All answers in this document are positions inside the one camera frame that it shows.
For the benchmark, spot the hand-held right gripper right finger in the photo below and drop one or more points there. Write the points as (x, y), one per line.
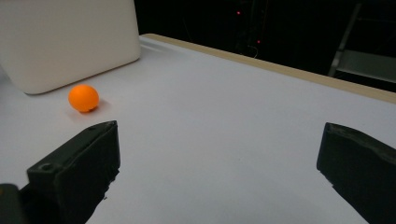
(361, 168)

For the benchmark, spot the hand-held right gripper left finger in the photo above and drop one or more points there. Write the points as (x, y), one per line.
(74, 174)

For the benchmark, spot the orange ball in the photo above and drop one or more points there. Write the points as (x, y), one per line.
(83, 98)

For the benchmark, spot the white plastic box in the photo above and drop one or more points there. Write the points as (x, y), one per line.
(68, 40)

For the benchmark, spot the grey metal stand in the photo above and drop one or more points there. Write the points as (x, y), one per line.
(364, 60)

